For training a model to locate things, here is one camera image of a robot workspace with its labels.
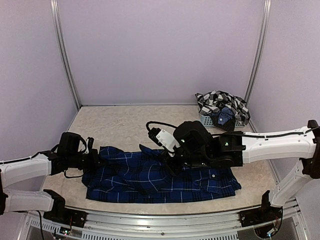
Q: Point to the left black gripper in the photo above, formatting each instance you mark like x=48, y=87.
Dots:
x=94, y=164

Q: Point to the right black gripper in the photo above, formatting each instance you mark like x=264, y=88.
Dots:
x=175, y=169

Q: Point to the light blue plastic basket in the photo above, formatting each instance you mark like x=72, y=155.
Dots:
x=207, y=122

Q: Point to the blue plaid long sleeve shirt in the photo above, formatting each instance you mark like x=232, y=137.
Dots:
x=140, y=178

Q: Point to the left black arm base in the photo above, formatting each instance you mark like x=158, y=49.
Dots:
x=66, y=215

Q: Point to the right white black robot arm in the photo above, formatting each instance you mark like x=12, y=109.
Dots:
x=192, y=144

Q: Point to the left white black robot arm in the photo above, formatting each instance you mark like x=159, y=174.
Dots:
x=72, y=152

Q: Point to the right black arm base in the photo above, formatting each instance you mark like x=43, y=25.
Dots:
x=262, y=214

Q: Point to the small blue check shirt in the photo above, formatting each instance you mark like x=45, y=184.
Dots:
x=223, y=117

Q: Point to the black white checkered shirt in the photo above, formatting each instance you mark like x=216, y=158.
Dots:
x=217, y=101

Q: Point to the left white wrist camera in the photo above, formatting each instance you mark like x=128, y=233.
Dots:
x=89, y=144

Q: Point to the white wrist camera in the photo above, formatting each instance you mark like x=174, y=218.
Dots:
x=89, y=144
x=164, y=139

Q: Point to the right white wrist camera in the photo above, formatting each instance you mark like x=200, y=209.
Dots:
x=164, y=139

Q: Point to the front aluminium rail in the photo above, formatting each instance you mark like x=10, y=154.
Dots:
x=99, y=225

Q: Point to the right aluminium frame post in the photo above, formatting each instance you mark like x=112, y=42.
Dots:
x=259, y=49

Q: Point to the aluminium frame post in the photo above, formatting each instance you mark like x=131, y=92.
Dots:
x=259, y=49
x=54, y=5

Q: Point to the left aluminium frame post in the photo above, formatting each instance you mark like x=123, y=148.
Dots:
x=54, y=5

